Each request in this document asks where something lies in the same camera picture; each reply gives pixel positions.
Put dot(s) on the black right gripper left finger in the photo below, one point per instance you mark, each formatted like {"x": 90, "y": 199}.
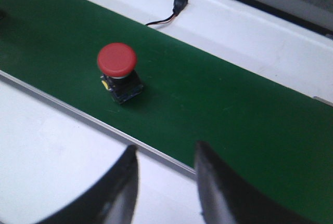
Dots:
{"x": 111, "y": 199}

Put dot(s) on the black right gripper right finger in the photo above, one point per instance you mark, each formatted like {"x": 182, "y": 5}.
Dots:
{"x": 225, "y": 197}

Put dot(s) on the red mushroom push button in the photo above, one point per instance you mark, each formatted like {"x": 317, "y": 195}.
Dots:
{"x": 117, "y": 62}

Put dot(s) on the green conveyor belt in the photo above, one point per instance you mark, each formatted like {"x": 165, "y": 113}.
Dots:
{"x": 279, "y": 140}

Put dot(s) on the aluminium conveyor side rail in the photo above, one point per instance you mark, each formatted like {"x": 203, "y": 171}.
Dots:
{"x": 98, "y": 125}

